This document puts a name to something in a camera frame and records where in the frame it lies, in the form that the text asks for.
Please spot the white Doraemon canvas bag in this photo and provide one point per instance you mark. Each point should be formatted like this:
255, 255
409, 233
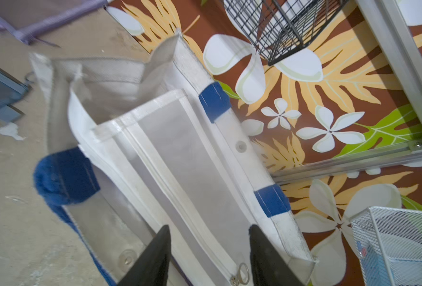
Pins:
84, 198

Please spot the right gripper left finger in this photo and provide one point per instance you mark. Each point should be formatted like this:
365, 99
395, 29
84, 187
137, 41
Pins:
150, 261

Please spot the small dark grey pouch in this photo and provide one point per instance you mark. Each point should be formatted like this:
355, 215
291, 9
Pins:
11, 91

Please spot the purple mesh pouch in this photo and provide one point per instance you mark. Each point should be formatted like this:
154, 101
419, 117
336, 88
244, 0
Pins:
27, 20

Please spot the black wire basket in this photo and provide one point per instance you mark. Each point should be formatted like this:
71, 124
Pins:
279, 29

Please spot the white wire basket right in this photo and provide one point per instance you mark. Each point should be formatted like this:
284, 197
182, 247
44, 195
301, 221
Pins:
389, 246

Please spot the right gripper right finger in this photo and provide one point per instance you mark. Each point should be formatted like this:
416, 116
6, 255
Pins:
267, 266

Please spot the white mesh pouch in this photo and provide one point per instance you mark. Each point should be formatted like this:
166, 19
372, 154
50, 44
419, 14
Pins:
160, 158

